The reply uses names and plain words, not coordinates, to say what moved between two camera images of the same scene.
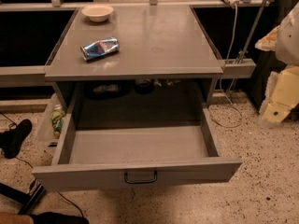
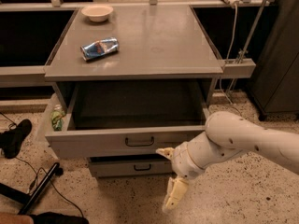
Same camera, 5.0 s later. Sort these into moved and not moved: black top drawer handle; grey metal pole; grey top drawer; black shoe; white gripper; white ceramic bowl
Moved: white gripper; black top drawer handle; grey top drawer
Not moved: white ceramic bowl; grey metal pole; black shoe
